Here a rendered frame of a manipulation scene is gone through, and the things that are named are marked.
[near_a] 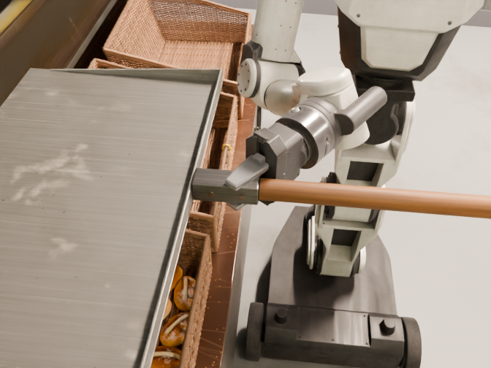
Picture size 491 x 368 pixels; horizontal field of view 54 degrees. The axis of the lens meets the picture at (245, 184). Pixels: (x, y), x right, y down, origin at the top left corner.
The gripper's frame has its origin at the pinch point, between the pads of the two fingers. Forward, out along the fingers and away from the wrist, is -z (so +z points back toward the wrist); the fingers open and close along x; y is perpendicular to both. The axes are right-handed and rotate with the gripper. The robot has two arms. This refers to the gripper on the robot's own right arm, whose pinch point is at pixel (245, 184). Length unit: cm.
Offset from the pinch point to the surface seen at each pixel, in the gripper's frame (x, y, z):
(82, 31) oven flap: 26, 98, 35
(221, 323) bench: 64, 13, 6
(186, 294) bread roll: 57, 23, 3
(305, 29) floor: 123, 149, 235
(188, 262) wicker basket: 61, 31, 12
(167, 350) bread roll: 57, 15, -10
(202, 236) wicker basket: 48, 27, 14
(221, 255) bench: 64, 27, 21
